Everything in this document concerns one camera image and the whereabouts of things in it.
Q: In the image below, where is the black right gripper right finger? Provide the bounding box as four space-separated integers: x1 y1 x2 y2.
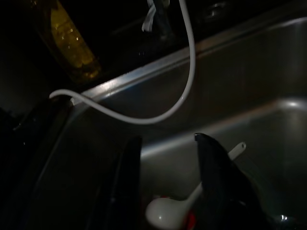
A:
193 133 272 230

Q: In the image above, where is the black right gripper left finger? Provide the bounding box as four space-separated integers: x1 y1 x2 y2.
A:
105 135 142 230

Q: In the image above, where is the white plastic ladle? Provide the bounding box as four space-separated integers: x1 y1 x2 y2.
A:
145 141 247 230

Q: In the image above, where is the stainless steel sink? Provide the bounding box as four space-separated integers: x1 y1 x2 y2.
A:
31 14 307 230

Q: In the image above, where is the yellow cooking oil bottle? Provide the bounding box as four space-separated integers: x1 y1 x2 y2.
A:
31 0 103 82

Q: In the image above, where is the white flexible hose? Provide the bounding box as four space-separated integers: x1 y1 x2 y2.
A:
49 0 196 125

